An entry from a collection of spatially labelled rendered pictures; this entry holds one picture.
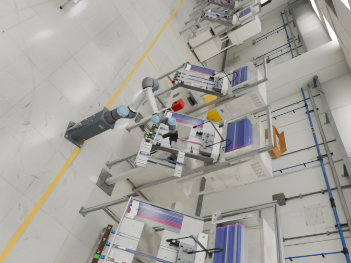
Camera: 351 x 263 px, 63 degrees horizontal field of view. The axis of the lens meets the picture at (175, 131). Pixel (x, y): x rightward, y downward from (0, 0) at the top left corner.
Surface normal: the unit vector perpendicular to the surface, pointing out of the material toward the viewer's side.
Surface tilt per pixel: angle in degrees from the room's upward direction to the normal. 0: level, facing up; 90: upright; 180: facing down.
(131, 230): 45
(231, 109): 90
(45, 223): 0
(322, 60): 90
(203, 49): 90
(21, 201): 0
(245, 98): 90
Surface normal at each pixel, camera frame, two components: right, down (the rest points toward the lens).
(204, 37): -0.20, 0.61
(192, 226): 0.20, -0.74
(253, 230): -0.55, -0.72
